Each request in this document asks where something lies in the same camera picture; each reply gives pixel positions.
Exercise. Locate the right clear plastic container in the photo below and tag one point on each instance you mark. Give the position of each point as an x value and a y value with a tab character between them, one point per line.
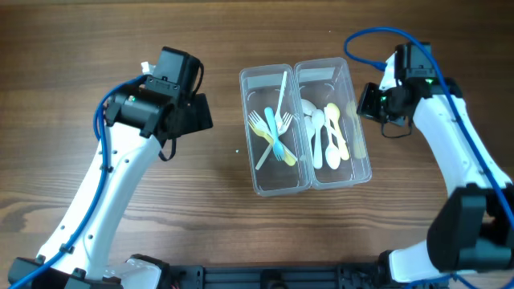
324	81

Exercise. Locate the white spoon bottom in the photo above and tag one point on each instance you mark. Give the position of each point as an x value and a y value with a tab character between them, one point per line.
332	155

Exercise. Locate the white spoon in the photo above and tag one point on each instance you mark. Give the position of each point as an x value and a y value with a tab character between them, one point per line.
310	131
332	155
318	123

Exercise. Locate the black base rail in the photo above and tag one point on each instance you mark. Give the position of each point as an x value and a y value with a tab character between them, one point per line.
345	275

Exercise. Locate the white spoon horizontal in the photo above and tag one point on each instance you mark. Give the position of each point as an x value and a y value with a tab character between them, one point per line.
308	107

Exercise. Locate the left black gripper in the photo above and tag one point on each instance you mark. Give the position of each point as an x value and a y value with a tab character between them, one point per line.
197	116

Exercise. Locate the white fork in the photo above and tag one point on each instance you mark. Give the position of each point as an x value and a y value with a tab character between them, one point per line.
278	118
286	124

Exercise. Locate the white fork angled top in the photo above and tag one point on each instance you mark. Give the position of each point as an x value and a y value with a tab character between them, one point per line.
256	117

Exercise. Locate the clear plastic container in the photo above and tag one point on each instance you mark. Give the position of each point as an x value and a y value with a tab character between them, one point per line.
260	89
324	81

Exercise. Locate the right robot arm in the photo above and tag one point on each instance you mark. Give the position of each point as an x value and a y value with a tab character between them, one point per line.
471	232

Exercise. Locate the yellow plastic spoon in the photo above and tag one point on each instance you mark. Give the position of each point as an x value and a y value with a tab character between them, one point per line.
333	113

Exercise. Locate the white spoon top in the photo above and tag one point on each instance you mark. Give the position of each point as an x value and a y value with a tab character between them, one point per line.
310	131

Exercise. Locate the yellow plastic fork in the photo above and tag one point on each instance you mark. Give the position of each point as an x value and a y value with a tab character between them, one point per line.
261	129

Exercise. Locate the light blue plastic fork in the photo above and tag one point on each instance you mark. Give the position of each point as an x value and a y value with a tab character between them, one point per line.
277	146

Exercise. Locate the left clear plastic container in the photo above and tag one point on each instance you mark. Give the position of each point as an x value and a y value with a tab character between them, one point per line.
260	89

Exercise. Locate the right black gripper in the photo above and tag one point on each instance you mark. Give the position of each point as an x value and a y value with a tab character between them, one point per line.
369	103

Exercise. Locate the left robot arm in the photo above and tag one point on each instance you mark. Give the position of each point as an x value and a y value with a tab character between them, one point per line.
132	123

